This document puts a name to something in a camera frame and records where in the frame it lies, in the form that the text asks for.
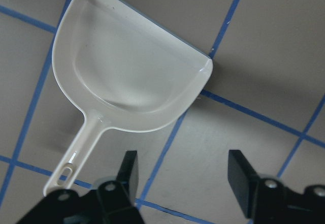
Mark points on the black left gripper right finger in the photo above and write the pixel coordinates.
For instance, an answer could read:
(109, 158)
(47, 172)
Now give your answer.
(243, 179)

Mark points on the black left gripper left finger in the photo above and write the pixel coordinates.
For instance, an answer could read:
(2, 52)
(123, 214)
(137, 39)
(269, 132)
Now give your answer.
(128, 174)

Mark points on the beige plastic dustpan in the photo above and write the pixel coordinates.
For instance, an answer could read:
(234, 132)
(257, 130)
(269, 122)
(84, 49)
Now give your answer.
(123, 71)

